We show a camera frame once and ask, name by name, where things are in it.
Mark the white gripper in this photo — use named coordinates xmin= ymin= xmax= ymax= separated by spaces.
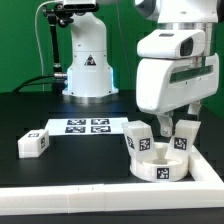
xmin=136 ymin=54 xmax=219 ymax=137

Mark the white round stool seat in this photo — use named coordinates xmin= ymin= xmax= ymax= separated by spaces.
xmin=130 ymin=143 xmax=188 ymax=182

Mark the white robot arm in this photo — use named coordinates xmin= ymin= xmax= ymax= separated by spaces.
xmin=63 ymin=0 xmax=222 ymax=137

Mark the white marker sheet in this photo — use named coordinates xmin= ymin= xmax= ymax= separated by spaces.
xmin=45 ymin=117 xmax=128 ymax=136

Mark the white L-shaped fence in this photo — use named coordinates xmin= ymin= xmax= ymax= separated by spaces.
xmin=0 ymin=149 xmax=224 ymax=216

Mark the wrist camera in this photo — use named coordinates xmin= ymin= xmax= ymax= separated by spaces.
xmin=137 ymin=29 xmax=205 ymax=59

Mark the black cable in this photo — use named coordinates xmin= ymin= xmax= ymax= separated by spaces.
xmin=12 ymin=74 xmax=68 ymax=93

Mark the white cable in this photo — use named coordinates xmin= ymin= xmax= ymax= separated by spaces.
xmin=34 ymin=0 xmax=64 ymax=92

